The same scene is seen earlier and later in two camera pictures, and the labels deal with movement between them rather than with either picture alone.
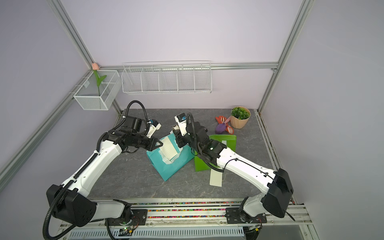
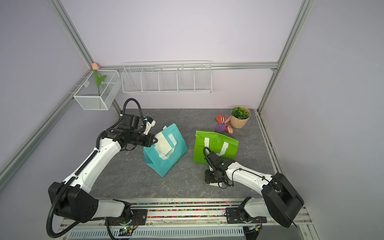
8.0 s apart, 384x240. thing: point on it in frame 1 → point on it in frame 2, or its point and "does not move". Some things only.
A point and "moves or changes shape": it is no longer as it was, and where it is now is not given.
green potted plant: (240, 112) does not move
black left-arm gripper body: (142, 141) does not move
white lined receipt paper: (167, 148) moves or changes shape
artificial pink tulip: (95, 67) does not move
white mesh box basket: (96, 94) does not move
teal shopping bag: (167, 171) moves or changes shape
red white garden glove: (221, 119) does not move
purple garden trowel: (220, 128) does not move
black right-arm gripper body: (182, 140) → (209, 176)
